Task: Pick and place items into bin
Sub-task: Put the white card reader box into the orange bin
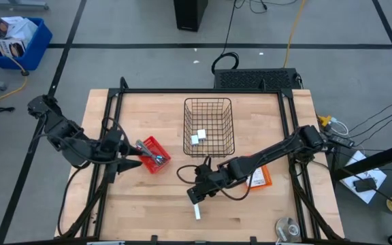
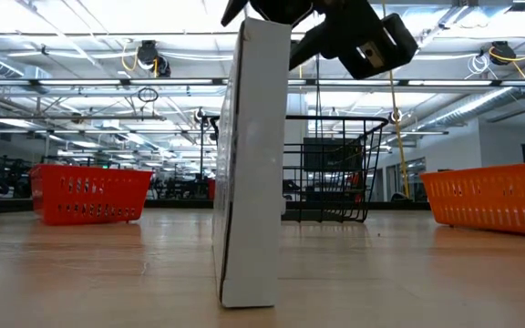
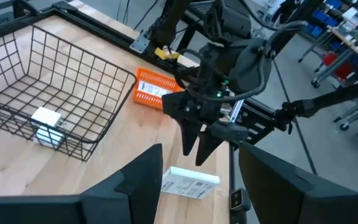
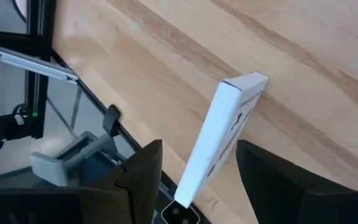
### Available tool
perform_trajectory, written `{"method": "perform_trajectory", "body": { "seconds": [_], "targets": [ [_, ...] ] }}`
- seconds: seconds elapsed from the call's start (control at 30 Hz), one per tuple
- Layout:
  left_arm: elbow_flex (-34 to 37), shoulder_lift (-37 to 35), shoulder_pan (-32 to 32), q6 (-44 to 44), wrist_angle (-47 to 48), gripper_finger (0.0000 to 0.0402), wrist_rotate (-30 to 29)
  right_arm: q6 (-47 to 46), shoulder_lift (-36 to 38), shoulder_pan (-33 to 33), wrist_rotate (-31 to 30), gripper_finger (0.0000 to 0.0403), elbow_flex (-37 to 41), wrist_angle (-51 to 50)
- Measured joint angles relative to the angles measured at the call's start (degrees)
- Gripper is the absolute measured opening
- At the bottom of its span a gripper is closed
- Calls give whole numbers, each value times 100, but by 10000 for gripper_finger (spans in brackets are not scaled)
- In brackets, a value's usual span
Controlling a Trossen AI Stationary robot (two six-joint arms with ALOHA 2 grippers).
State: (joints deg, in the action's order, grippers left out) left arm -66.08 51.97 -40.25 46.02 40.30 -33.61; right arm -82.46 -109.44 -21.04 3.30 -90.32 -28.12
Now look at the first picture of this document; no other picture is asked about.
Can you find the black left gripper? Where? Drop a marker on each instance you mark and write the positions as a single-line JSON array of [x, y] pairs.
[[113, 143]]

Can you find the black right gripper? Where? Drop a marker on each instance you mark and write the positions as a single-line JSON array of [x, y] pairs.
[[204, 185]]

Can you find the red plastic basket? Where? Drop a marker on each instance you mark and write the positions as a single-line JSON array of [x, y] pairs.
[[150, 167]]

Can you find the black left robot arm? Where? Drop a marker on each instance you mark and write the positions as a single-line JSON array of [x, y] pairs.
[[63, 136]]

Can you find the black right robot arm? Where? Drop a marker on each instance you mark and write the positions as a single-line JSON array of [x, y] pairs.
[[271, 151]]

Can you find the blue plastic bin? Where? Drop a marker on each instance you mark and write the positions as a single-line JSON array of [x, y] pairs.
[[36, 51]]

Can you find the black edge clamp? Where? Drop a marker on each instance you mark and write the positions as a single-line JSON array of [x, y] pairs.
[[154, 239], [253, 240]]

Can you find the orange packet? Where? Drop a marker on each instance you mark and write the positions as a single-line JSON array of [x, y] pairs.
[[269, 177]]

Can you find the black vented case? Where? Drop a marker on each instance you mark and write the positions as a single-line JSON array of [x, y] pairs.
[[255, 79]]

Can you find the black round caster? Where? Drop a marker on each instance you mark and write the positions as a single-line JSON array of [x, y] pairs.
[[24, 73]]

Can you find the yellow plug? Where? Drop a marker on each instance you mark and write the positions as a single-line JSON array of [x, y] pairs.
[[325, 120]]

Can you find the black computer tower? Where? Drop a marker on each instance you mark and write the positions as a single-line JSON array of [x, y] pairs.
[[191, 15]]

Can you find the black flat device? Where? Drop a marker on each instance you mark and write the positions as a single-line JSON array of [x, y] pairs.
[[364, 184]]

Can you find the white printed carton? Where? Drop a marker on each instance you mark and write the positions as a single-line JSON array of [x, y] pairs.
[[10, 48], [17, 29]]

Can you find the dark grey side table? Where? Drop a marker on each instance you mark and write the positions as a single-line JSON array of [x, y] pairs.
[[369, 221]]

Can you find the white paper sheet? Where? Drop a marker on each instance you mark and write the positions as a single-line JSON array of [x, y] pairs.
[[379, 173]]

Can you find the black metal beam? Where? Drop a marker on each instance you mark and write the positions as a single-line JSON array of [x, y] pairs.
[[379, 160]]

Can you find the silver aluminium bracket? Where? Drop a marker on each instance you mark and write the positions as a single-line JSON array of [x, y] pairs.
[[291, 243], [105, 243]]

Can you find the black aluminium table frame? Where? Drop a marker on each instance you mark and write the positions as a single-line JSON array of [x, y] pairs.
[[199, 90]]

